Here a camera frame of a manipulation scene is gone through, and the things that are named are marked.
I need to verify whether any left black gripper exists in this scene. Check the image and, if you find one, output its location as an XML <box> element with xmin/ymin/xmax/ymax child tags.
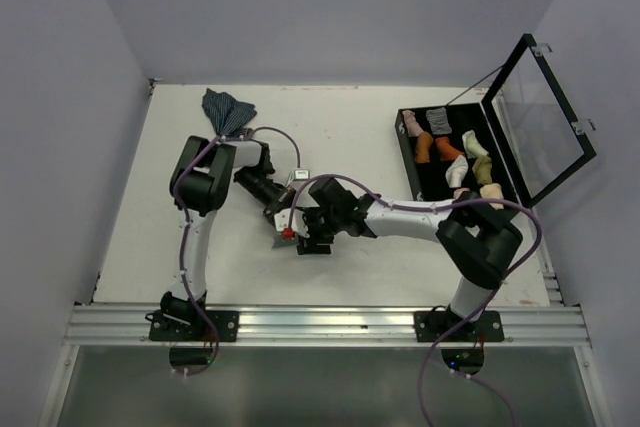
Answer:
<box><xmin>236</xmin><ymin>167</ymin><xmax>296</xmax><ymax>225</ymax></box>

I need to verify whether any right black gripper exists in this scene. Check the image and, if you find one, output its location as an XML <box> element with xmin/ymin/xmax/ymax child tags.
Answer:
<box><xmin>297</xmin><ymin>205</ymin><xmax>343</xmax><ymax>252</ymax></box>

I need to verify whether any striped blue cloth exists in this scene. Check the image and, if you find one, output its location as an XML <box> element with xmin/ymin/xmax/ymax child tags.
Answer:
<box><xmin>202</xmin><ymin>88</ymin><xmax>257</xmax><ymax>138</ymax></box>

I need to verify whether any grey underwear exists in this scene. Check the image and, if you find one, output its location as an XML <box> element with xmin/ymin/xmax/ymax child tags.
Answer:
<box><xmin>272</xmin><ymin>234</ymin><xmax>297</xmax><ymax>249</ymax></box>

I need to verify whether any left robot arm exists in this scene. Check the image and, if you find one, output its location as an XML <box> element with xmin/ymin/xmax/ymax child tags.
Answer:
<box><xmin>163</xmin><ymin>136</ymin><xmax>295</xmax><ymax>340</ymax></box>

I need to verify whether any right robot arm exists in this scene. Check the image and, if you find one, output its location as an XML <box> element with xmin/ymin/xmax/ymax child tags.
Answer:
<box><xmin>287</xmin><ymin>177</ymin><xmax>523</xmax><ymax>340</ymax></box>

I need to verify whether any brown rolled sock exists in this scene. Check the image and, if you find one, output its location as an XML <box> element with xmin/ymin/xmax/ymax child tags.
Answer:
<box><xmin>414</xmin><ymin>131</ymin><xmax>433</xmax><ymax>164</ymax></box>

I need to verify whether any pink rolled sock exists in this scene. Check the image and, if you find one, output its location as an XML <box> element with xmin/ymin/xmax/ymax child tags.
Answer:
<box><xmin>402</xmin><ymin>110</ymin><xmax>424</xmax><ymax>137</ymax></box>

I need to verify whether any white rolled sock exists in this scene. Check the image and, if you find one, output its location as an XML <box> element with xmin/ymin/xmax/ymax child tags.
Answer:
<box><xmin>445</xmin><ymin>155</ymin><xmax>468</xmax><ymax>189</ymax></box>

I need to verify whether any orange rolled sock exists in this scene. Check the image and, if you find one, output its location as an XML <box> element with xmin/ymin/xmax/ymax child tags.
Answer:
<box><xmin>435</xmin><ymin>136</ymin><xmax>466</xmax><ymax>162</ymax></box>

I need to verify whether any black storage box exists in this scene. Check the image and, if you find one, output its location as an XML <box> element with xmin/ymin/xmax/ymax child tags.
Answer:
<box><xmin>395</xmin><ymin>104</ymin><xmax>517</xmax><ymax>201</ymax></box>

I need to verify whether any grey striped rolled sock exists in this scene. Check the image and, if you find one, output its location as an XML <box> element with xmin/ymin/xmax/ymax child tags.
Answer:
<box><xmin>425</xmin><ymin>107</ymin><xmax>452</xmax><ymax>136</ymax></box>

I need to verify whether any olive rolled sock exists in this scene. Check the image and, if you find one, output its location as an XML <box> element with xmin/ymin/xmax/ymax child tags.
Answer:
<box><xmin>472</xmin><ymin>156</ymin><xmax>493</xmax><ymax>186</ymax></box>

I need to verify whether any pale green rolled sock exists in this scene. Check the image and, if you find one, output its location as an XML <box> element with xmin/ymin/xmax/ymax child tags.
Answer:
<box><xmin>462</xmin><ymin>130</ymin><xmax>489</xmax><ymax>159</ymax></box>

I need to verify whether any cream rolled sock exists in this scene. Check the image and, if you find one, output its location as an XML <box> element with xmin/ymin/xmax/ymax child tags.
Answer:
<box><xmin>480</xmin><ymin>183</ymin><xmax>504</xmax><ymax>210</ymax></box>

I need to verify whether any glass box lid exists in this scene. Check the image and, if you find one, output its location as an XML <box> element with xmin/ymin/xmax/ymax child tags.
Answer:
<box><xmin>481</xmin><ymin>33</ymin><xmax>596</xmax><ymax>208</ymax></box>

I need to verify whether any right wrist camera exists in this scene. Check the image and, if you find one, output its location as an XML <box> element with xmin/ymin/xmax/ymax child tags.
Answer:
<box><xmin>274</xmin><ymin>208</ymin><xmax>309</xmax><ymax>240</ymax></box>

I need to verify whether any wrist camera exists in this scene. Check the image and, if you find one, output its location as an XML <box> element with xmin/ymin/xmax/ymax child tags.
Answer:
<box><xmin>274</xmin><ymin>208</ymin><xmax>309</xmax><ymax>240</ymax></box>
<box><xmin>286</xmin><ymin>168</ymin><xmax>311</xmax><ymax>187</ymax></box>

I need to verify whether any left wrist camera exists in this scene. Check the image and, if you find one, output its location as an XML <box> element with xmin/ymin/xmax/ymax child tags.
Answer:
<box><xmin>286</xmin><ymin>168</ymin><xmax>311</xmax><ymax>187</ymax></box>

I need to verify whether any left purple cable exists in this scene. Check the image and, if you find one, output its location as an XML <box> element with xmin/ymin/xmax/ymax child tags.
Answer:
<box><xmin>169</xmin><ymin>126</ymin><xmax>302</xmax><ymax>376</ymax></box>

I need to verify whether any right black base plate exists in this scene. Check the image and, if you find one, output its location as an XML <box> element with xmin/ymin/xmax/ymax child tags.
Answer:
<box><xmin>413</xmin><ymin>302</ymin><xmax>502</xmax><ymax>344</ymax></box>

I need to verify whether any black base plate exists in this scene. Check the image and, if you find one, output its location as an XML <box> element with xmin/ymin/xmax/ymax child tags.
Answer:
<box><xmin>145</xmin><ymin>300</ymin><xmax>240</xmax><ymax>342</ymax></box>
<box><xmin>413</xmin><ymin>302</ymin><xmax>502</xmax><ymax>344</ymax></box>

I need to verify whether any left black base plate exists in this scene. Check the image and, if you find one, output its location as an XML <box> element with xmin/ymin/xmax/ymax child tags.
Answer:
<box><xmin>145</xmin><ymin>300</ymin><xmax>240</xmax><ymax>342</ymax></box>

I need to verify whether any aluminium rail frame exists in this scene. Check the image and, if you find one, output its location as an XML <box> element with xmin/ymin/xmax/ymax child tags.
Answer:
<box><xmin>40</xmin><ymin>304</ymin><xmax>612</xmax><ymax>426</ymax></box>

